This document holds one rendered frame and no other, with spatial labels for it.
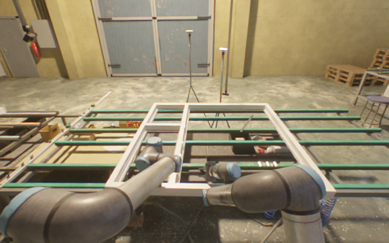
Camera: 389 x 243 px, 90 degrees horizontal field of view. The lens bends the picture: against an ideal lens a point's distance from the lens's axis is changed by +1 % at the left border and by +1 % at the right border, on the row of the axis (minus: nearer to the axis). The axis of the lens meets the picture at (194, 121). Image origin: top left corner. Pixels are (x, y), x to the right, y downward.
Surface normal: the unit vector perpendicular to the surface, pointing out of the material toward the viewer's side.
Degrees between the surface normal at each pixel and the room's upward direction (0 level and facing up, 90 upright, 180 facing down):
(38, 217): 36
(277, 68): 90
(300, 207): 65
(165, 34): 90
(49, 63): 90
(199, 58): 90
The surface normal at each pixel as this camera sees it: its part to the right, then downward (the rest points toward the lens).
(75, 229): 0.36, -0.10
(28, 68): -0.01, 0.46
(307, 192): 0.16, -0.04
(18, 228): -0.19, 0.04
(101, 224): 0.62, -0.10
